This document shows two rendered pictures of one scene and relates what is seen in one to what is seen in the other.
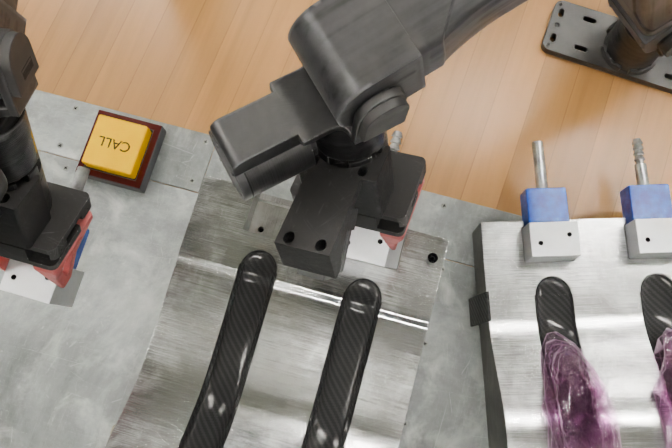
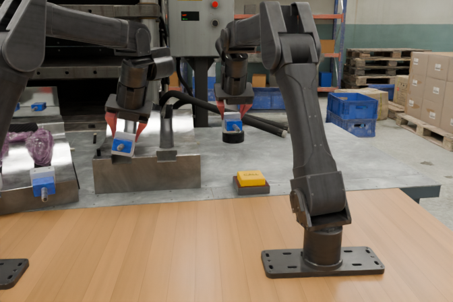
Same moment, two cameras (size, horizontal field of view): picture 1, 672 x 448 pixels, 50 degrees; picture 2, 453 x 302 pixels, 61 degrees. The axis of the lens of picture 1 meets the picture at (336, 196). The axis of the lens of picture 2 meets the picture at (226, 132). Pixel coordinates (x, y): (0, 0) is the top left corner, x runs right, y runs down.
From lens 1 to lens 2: 116 cm
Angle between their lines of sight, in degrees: 88
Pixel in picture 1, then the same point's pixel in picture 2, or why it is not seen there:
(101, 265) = (234, 170)
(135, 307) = (214, 167)
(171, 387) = (183, 134)
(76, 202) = (218, 94)
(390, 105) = not seen: hidden behind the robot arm
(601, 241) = (15, 185)
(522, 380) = (60, 151)
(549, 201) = (42, 181)
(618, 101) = not seen: outside the picture
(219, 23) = (243, 228)
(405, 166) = (112, 104)
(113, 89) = (274, 200)
